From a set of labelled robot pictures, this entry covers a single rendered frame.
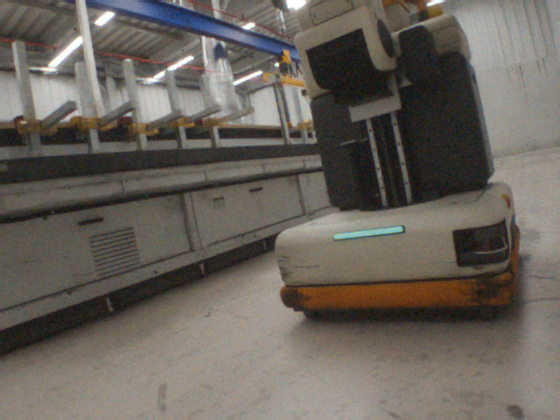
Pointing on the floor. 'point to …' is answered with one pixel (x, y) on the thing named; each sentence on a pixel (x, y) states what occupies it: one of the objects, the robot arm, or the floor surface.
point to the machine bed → (138, 234)
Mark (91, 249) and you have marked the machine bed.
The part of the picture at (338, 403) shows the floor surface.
